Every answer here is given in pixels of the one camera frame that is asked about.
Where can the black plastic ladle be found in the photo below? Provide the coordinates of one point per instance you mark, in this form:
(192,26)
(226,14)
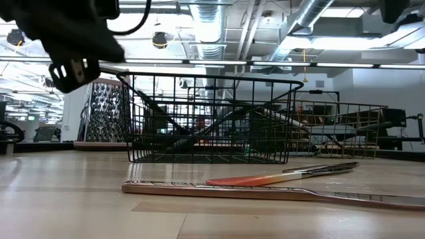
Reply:
(159,111)

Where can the dark green silicone spatula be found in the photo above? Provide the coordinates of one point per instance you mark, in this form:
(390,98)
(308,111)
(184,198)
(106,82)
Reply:
(206,127)

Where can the copper coloured cutlery piece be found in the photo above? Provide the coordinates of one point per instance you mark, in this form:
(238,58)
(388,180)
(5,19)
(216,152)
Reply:
(318,167)
(216,191)

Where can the pink box grater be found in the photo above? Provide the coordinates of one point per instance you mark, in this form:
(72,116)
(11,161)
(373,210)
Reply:
(106,113)

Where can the black background monitor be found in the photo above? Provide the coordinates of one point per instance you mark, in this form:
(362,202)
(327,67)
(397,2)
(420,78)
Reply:
(394,117)

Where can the long ceiling light strip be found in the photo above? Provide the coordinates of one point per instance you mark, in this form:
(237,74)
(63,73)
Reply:
(232,61)

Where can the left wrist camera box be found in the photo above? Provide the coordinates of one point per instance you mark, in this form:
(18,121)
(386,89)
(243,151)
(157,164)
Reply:
(106,8)

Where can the silver slanted ceiling duct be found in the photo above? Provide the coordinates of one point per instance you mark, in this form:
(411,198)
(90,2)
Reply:
(315,10)

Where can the black background rig frame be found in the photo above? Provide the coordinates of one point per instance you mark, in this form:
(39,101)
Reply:
(325,91)

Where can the black metal rig frame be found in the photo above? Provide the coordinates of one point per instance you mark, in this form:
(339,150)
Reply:
(40,147)

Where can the silver round ceiling duct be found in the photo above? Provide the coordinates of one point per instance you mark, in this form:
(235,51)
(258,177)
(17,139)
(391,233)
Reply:
(209,26)

